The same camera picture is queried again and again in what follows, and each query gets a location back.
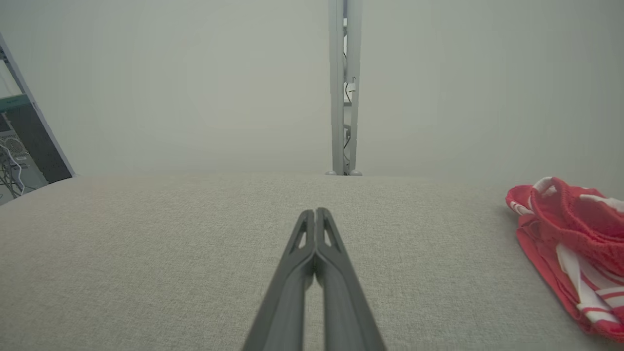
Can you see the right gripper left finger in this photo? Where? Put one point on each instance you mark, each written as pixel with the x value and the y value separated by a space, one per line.
pixel 287 302

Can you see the grey metal frame leg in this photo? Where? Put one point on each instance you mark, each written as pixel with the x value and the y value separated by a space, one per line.
pixel 35 100

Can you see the grey double-post stand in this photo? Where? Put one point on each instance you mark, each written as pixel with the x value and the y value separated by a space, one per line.
pixel 336 97

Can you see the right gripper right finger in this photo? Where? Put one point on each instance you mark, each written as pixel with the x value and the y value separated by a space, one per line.
pixel 343 302

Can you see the red shorts with white stripes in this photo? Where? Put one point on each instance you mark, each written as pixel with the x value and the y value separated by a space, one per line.
pixel 560 219

